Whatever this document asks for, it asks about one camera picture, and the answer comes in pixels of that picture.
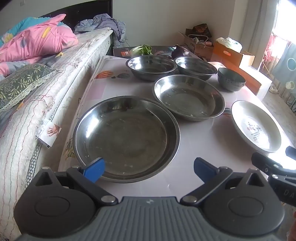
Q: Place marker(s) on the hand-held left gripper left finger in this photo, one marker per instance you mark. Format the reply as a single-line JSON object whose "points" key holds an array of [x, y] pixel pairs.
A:
{"points": [[94, 169]]}

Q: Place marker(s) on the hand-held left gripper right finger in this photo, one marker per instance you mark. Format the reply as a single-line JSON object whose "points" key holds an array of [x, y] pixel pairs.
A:
{"points": [[203, 169]]}

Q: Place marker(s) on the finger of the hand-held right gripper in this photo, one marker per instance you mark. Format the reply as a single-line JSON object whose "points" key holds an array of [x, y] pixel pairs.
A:
{"points": [[266, 163], [291, 153]]}

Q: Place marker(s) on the large stainless steel plate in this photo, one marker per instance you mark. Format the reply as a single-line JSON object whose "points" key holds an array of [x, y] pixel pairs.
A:
{"points": [[120, 139]]}

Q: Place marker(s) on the white ceramic plate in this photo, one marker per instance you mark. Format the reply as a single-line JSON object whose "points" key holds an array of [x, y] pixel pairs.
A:
{"points": [[254, 125]]}

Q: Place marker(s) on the small stainless steel plate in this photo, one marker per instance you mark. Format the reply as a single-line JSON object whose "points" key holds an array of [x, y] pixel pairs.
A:
{"points": [[187, 99]]}

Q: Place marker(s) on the dark teal ceramic bowl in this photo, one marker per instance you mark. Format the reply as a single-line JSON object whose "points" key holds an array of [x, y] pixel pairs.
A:
{"points": [[231, 83]]}

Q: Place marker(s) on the stainless steel bowl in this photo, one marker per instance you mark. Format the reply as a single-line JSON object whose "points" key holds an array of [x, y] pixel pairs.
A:
{"points": [[150, 66], [194, 67]]}

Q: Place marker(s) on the paper mattress tag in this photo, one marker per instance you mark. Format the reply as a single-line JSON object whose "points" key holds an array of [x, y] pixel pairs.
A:
{"points": [[50, 132]]}

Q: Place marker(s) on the blue printed blanket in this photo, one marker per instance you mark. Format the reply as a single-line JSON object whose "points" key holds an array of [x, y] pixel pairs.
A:
{"points": [[286, 69]]}

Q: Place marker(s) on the white and orange cabinet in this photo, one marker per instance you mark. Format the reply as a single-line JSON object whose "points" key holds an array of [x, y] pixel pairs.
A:
{"points": [[252, 78]]}

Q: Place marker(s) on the orange cardboard box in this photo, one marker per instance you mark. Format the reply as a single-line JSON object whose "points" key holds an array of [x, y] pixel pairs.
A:
{"points": [[231, 56]]}

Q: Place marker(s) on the green floral pillow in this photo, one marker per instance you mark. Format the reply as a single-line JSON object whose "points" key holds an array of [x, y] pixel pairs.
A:
{"points": [[20, 83]]}

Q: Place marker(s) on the open brown cardboard box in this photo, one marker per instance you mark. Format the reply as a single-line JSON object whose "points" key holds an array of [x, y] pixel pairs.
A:
{"points": [[198, 51]]}

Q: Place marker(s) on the purple cabbage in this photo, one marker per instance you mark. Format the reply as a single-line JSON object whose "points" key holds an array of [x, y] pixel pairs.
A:
{"points": [[181, 52]]}

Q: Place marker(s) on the dark printed board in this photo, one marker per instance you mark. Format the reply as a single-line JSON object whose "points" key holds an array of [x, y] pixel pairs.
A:
{"points": [[120, 52]]}

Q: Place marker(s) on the yellow plastic clip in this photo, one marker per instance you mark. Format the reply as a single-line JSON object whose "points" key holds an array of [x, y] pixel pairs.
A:
{"points": [[60, 54]]}

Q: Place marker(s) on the white plastic bag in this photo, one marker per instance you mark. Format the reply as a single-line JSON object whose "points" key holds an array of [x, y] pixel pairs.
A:
{"points": [[229, 44]]}

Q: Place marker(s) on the napa cabbage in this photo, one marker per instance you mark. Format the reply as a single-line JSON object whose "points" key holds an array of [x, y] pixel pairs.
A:
{"points": [[144, 49]]}

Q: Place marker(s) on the white curtain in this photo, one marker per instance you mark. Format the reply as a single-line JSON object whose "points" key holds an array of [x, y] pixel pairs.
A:
{"points": [[254, 27]]}

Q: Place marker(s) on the dark snack bag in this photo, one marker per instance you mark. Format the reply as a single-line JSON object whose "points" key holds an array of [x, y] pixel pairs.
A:
{"points": [[200, 29]]}

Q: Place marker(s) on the pink quilt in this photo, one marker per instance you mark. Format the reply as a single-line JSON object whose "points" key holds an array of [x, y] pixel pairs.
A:
{"points": [[34, 39]]}

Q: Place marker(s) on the grey-blue clothes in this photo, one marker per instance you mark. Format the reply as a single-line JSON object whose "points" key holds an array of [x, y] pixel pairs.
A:
{"points": [[104, 23]]}

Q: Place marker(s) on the dark headboard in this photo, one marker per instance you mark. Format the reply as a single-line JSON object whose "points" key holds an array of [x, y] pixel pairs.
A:
{"points": [[92, 9]]}

